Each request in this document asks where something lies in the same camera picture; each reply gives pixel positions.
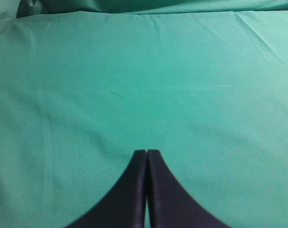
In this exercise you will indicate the green cloth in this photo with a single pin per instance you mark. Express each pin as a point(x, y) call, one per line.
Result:
point(84, 83)

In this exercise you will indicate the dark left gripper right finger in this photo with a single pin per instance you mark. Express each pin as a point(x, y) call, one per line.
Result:
point(169, 204)

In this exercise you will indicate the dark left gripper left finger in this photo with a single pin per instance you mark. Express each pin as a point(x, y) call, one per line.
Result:
point(125, 203)

